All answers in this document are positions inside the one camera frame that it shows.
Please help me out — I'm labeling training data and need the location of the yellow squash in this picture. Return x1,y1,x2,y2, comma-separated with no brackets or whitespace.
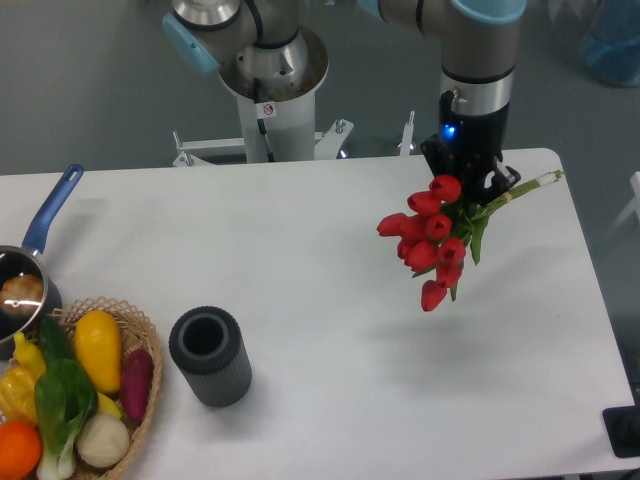
74,310,122,395

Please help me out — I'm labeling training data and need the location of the green cucumber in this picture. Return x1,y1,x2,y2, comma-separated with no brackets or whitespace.
37,316,76,367

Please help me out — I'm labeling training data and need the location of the yellow bell pepper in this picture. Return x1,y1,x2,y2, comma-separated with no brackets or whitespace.
1,366,38,425

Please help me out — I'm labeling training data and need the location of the brown bun in pan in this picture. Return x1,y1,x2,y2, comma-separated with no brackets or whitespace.
1,274,44,308

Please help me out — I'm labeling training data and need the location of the orange fruit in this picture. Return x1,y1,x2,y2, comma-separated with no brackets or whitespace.
1,421,42,479

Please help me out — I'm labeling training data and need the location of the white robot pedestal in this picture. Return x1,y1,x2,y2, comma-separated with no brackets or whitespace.
171,24,416,168

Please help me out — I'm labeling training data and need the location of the dark grey ribbed vase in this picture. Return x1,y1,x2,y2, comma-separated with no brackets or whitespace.
169,306,253,408

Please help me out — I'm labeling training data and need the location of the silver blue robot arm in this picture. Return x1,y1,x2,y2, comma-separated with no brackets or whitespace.
162,1,525,205

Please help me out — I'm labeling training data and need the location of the red tulip bouquet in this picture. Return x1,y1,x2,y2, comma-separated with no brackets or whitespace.
377,170,564,312

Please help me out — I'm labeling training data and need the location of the blue container in background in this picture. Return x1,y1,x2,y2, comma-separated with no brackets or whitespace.
580,0,639,87

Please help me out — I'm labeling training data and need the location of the woven wicker basket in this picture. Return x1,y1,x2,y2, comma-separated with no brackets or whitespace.
0,295,165,480

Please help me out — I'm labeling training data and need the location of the beige garlic bulb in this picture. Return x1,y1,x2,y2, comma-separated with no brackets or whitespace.
76,414,130,468

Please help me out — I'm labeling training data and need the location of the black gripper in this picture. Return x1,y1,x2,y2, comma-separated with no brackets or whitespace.
420,90,520,206

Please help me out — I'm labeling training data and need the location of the blue handled saucepan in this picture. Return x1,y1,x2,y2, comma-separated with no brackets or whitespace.
1,164,84,361

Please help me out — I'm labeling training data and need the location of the black device at table edge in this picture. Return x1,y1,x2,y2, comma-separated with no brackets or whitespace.
602,405,639,458

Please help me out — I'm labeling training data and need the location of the purple sweet potato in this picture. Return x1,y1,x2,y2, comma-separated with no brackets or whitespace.
120,348,154,423

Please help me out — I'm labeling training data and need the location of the green bok choy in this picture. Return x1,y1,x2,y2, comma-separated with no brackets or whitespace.
35,359,97,479

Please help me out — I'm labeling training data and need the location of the white chair part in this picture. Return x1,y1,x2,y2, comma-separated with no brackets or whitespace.
605,171,640,239

